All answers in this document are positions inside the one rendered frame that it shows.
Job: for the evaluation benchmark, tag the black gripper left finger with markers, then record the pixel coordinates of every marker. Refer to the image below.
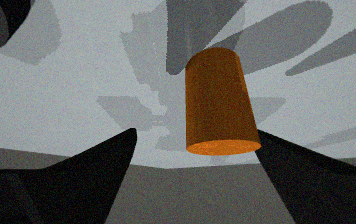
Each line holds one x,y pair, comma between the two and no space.
78,190

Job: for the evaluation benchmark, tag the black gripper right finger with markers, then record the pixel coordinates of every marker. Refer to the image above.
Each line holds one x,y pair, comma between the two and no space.
316,189

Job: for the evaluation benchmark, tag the orange knob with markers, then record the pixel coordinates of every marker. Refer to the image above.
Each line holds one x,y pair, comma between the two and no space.
219,116

